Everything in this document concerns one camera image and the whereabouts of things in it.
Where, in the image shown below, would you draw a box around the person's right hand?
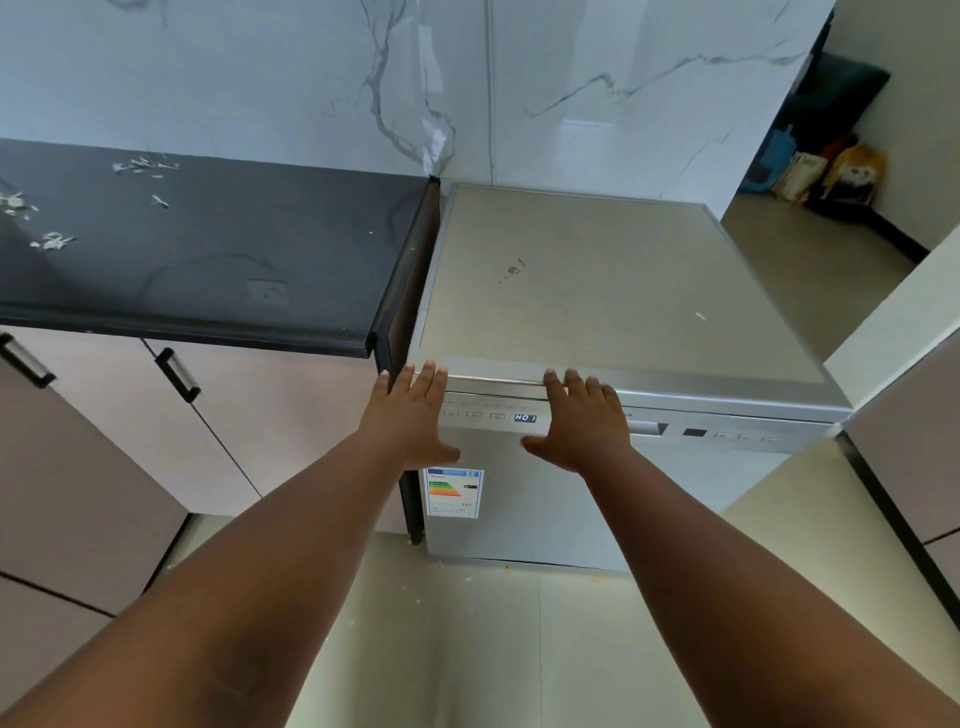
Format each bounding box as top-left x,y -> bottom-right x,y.
521,367 -> 635,474

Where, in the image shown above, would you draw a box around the person's left hand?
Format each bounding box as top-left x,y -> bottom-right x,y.
358,359 -> 461,474

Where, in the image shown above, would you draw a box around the silver dishwasher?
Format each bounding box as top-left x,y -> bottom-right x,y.
404,182 -> 854,575

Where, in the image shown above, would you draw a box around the garlic peel scraps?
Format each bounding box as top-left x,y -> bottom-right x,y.
0,153 -> 181,253

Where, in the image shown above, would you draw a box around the person's left forearm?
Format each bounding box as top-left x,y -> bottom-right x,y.
0,434 -> 410,728

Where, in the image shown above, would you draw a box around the person's right forearm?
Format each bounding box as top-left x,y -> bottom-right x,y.
581,442 -> 960,728

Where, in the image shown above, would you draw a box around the black countertop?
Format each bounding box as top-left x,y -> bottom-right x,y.
0,138 -> 442,360

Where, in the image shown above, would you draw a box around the pink base cabinet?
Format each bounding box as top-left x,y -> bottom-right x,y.
0,356 -> 190,714
0,326 -> 423,538

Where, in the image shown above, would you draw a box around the blue bag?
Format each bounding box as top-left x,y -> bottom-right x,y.
740,127 -> 798,196

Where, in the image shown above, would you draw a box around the beige base cabinet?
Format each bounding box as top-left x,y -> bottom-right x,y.
834,359 -> 960,633

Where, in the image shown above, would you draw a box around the white bag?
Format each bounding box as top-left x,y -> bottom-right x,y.
772,152 -> 828,204

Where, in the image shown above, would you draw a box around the yellow bag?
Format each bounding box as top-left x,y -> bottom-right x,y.
819,143 -> 889,208

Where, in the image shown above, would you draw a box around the dark green cushion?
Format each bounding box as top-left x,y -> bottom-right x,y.
793,52 -> 892,145

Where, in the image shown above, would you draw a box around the black cabinet handle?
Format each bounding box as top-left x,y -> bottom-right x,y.
0,333 -> 58,391
155,348 -> 203,405

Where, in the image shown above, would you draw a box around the grey power cable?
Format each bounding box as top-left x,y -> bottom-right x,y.
483,0 -> 499,186

